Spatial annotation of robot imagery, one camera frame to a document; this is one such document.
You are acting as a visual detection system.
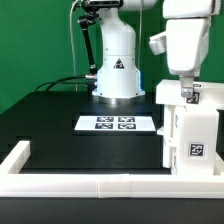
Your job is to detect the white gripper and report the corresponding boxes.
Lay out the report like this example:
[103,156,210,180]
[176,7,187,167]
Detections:
[163,0,215,98]

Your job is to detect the white cabinet top block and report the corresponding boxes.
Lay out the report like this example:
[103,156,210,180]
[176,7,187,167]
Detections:
[156,80,224,110]

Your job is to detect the white cabinet body box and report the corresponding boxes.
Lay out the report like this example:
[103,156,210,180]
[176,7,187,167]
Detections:
[173,106,219,176]

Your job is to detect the white cabinet door panel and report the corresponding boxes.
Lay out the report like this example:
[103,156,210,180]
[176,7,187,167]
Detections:
[157,105,174,168]

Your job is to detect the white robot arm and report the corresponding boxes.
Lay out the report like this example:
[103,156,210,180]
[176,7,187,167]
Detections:
[90,0,222,103]

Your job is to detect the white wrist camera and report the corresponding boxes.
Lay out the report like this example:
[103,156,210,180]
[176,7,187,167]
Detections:
[149,32,166,55]

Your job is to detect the white marker base plate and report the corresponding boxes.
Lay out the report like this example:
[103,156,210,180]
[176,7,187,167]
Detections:
[74,116,156,132]

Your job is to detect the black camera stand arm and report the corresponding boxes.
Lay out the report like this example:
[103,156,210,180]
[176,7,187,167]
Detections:
[76,0,124,76]

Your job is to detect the black cables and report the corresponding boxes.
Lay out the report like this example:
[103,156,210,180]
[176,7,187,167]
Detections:
[34,75,98,92]

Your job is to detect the white hanging cable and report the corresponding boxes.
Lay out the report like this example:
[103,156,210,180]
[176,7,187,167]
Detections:
[69,0,82,92]

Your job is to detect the white border frame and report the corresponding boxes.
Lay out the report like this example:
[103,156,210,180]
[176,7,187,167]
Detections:
[0,141,224,199]

